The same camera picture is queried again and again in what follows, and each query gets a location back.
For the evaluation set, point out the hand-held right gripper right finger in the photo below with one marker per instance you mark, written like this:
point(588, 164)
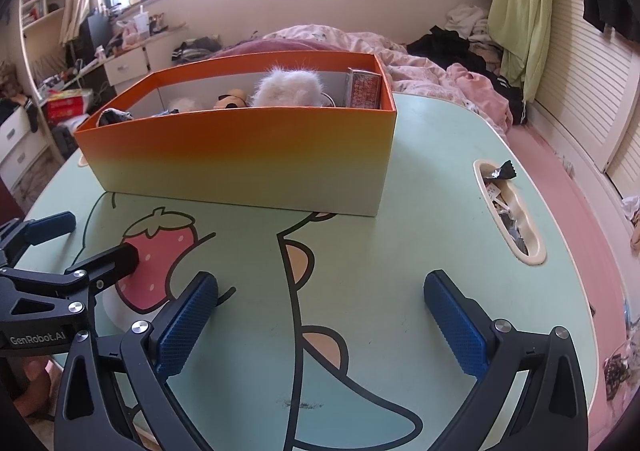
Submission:
point(455, 326)

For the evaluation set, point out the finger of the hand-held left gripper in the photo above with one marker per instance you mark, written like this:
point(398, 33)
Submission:
point(50, 226)
point(110, 262)

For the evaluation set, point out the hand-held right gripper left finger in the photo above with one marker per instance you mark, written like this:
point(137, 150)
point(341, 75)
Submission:
point(185, 326)

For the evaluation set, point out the orange cardboard box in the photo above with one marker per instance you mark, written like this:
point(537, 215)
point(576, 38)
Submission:
point(240, 161)

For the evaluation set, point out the white fluffy toy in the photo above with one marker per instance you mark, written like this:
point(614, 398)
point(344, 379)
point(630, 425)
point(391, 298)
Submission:
point(287, 88)

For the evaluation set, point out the green cartoon desktop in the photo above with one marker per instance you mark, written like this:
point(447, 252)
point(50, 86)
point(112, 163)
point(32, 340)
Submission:
point(400, 281)

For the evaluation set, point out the person's left hand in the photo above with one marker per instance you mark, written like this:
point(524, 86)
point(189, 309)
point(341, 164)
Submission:
point(37, 378)

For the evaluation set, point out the white drawer cabinet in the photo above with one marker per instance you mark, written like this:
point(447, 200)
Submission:
point(15, 141)

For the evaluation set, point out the red printed carton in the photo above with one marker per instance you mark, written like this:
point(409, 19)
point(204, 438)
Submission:
point(67, 106)

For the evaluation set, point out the black crumpled item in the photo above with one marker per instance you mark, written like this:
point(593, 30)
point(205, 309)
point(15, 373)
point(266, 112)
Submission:
point(114, 117)

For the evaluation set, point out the black candy wrapper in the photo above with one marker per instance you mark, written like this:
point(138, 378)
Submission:
point(502, 172)

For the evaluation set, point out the pink bed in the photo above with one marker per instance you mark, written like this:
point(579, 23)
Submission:
point(565, 191)

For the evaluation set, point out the white desk drawer unit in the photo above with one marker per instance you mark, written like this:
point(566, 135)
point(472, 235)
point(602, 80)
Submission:
point(125, 66)

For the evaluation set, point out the black square object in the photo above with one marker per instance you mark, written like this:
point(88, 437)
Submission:
point(95, 33)

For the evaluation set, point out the yellow plush toy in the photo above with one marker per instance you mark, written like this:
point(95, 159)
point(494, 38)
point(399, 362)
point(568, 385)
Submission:
point(231, 100)

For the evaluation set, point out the white bookshelf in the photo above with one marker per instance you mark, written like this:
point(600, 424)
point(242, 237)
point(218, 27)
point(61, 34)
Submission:
point(37, 6)

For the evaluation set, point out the white cup with straw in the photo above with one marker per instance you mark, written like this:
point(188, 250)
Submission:
point(141, 25)

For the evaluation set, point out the dark striped clothes pile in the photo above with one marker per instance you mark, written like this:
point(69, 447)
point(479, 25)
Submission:
point(195, 48)

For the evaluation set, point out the black pants with white stripe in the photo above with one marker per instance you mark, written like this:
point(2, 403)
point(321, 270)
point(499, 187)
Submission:
point(510, 93)

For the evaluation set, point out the red patterned small box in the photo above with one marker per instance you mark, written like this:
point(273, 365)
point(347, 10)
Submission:
point(362, 88)

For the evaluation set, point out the floral pink quilt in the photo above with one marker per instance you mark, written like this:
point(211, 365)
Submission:
point(425, 66)

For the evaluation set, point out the maroon pillow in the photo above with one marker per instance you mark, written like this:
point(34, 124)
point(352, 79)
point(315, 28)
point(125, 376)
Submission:
point(260, 47)

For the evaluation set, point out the white louvered closet door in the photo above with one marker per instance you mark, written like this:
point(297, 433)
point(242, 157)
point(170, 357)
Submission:
point(590, 81)

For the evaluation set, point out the black clothes pile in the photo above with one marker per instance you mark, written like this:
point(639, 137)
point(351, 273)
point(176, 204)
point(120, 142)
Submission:
point(440, 46)

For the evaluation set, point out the white clothes pile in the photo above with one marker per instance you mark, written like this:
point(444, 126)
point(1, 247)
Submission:
point(467, 21)

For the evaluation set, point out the green hanging garment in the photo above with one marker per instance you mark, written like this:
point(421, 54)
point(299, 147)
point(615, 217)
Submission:
point(520, 6)

